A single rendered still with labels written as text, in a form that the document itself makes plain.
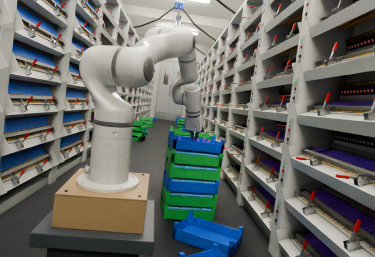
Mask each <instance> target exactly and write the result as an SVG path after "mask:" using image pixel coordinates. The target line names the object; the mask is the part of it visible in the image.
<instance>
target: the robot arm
mask: <svg viewBox="0 0 375 257"><path fill-rule="evenodd" d="M195 44H196V40H195V36H194V34H193V33H192V32H191V31H190V30H189V29H188V28H186V27H154V28H151V29H149V30H148V31H147V32H146V33H145V35H144V37H143V39H141V40H140V41H138V42H136V43H135V45H134V46H133V47H124V46H105V45H98V46H92V47H90V48H88V49H86V50H85V51H84V52H83V54H82V56H81V59H80V64H79V70H80V75H81V78H82V80H83V82H84V84H85V86H86V87H87V89H88V91H89V93H90V95H91V97H92V99H93V102H94V122H93V136H92V149H91V156H90V166H88V165H86V166H85V169H84V174H81V175H79V176H78V177H77V179H76V183H77V185H78V186H79V187H80V188H82V189H85V190H87V191H91V192H98V193H120V192H126V191H130V190H133V189H135V188H136V187H137V186H138V185H139V179H138V178H137V177H136V176H134V175H132V174H130V173H129V162H130V156H131V145H132V133H133V122H134V109H133V107H132V106H131V105H130V104H129V103H128V102H126V101H125V100H123V99H122V98H121V97H120V96H119V95H118V94H117V92H116V90H115V88H114V86H120V87H129V88H139V87H144V86H146V85H147V84H148V83H150V82H151V80H152V78H153V75H154V65H155V64H156V63H158V62H159V61H162V60H166V59H172V58H178V61H179V67H180V73H181V75H180V76H179V77H178V78H177V79H176V80H175V82H174V84H173V85H172V99H173V101H174V103H176V104H179V105H184V106H185V107H186V110H185V112H186V115H185V128H184V129H186V130H188V131H189V132H190V136H191V139H192V140H193V138H194V131H196V134H195V140H196V139H198V138H199V133H201V132H204V128H203V119H202V116H201V107H200V88H199V87H198V86H196V85H190V86H187V87H186V88H185V91H184V92H183V91H182V90H181V86H182V85H185V84H190V83H194V82H196V81H197V79H198V69H197V62H196V52H195Z"/></svg>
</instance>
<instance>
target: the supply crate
mask: <svg viewBox="0 0 375 257"><path fill-rule="evenodd" d="M172 134H173V131H170V132H169V140H168V144H169V145H170V146H171V147H172V149H178V150H188V151H200V152H206V153H217V154H223V151H224V143H225V140H221V141H220V142H218V141H216V140H215V137H216V136H212V138H211V139H206V142H203V138H198V139H199V142H197V141H193V140H192V139H191V137H187V136H178V135H172ZM178 137H181V140H178ZM207 140H210V143H207Z"/></svg>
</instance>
